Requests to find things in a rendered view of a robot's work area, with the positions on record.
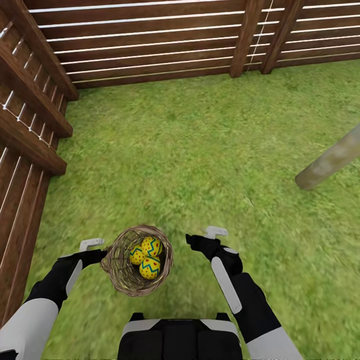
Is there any wicker basket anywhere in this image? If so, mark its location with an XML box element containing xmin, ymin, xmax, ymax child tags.
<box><xmin>100</xmin><ymin>224</ymin><xmax>174</xmax><ymax>298</ymax></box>

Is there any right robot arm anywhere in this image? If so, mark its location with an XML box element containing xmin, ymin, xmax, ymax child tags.
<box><xmin>185</xmin><ymin>226</ymin><xmax>304</xmax><ymax>360</ymax></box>

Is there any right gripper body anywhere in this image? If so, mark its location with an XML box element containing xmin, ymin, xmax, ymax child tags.
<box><xmin>191</xmin><ymin>235</ymin><xmax>221</xmax><ymax>257</ymax></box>

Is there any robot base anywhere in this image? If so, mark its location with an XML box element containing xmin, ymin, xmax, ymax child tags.
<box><xmin>117</xmin><ymin>312</ymin><xmax>243</xmax><ymax>360</ymax></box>

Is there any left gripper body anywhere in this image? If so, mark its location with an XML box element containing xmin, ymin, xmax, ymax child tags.
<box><xmin>79</xmin><ymin>249</ymin><xmax>102</xmax><ymax>268</ymax></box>

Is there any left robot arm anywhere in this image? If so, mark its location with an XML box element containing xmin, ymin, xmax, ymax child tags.
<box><xmin>0</xmin><ymin>237</ymin><xmax>107</xmax><ymax>360</ymax></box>

